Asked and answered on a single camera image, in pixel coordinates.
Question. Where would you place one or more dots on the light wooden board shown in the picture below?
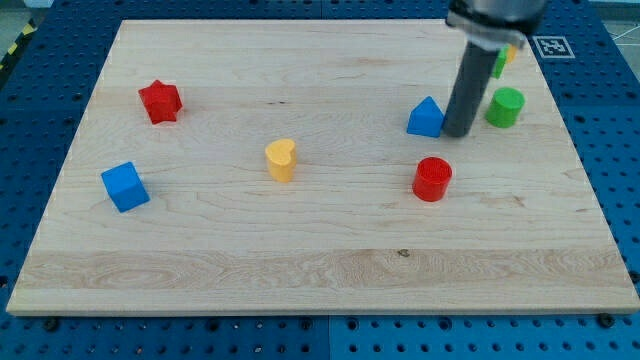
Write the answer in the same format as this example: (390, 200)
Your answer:
(519, 230)

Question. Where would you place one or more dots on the yellow black hazard tape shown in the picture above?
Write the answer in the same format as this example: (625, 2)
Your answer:
(18, 47)

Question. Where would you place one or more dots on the white fiducial marker tag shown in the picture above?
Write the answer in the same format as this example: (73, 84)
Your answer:
(553, 47)

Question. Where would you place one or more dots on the yellow block behind star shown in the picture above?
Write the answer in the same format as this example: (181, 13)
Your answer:
(511, 53)

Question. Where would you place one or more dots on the blue cube block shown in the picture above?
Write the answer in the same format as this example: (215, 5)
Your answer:
(124, 187)

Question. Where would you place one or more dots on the yellow heart block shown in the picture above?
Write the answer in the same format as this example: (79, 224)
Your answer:
(281, 159)

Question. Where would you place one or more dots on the green star block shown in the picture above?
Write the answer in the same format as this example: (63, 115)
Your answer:
(500, 63)

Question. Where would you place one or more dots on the red star block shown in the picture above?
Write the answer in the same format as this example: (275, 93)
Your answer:
(161, 101)

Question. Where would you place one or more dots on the green cylinder block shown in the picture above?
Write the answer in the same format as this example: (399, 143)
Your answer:
(505, 107)

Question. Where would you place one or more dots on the blue triangular prism block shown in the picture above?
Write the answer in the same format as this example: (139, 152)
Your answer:
(426, 119)

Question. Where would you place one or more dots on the red cylinder block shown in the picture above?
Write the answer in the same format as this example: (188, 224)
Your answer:
(431, 179)

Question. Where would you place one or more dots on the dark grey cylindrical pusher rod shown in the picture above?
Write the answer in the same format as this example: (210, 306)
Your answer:
(473, 75)

